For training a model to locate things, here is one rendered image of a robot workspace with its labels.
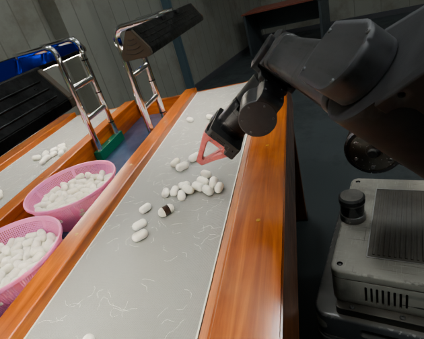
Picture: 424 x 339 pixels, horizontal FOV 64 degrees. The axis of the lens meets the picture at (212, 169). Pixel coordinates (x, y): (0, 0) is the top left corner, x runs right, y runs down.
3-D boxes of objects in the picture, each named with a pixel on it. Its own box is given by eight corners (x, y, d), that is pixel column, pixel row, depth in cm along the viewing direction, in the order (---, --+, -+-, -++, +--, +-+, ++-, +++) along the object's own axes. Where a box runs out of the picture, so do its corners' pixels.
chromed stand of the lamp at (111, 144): (124, 138, 148) (81, 33, 128) (103, 161, 132) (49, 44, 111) (88, 144, 154) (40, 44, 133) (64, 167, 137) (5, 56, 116)
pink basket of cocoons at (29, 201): (140, 180, 109) (129, 155, 104) (101, 237, 86) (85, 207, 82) (71, 189, 116) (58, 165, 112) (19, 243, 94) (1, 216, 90)
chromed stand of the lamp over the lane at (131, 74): (211, 124, 137) (178, 5, 116) (200, 146, 120) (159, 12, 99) (168, 130, 142) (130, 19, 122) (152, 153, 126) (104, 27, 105)
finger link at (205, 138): (182, 158, 64) (210, 124, 59) (190, 141, 70) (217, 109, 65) (210, 179, 65) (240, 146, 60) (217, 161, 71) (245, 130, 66)
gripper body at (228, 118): (204, 136, 58) (230, 104, 54) (215, 114, 66) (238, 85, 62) (233, 158, 59) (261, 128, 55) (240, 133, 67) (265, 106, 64)
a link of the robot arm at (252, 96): (315, 60, 55) (271, 31, 53) (325, 85, 45) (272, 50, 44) (271, 117, 61) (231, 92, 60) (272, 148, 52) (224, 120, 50)
